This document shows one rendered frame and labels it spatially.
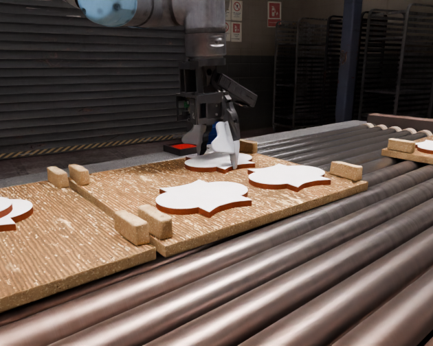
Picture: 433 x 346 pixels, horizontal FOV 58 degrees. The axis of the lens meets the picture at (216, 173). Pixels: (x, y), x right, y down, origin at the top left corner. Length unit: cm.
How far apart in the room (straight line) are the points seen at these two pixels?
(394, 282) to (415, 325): 8
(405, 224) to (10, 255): 51
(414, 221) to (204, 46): 44
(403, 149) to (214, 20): 53
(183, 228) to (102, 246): 10
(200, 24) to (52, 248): 44
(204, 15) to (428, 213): 48
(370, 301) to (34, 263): 34
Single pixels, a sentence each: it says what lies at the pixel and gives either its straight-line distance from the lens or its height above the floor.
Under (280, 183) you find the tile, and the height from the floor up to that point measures 95.
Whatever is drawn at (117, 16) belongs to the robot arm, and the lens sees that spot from 64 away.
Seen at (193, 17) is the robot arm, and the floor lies 121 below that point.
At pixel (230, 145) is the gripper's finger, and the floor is 99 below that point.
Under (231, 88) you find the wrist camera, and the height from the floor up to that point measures 109.
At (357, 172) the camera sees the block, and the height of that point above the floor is 95.
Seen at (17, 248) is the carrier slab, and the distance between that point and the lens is 50.
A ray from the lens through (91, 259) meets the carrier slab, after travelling 44.
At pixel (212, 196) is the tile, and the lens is 58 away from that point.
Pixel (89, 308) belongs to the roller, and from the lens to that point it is 40.
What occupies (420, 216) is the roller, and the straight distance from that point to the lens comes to 66.
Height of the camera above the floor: 114
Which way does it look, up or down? 16 degrees down
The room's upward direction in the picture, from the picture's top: straight up
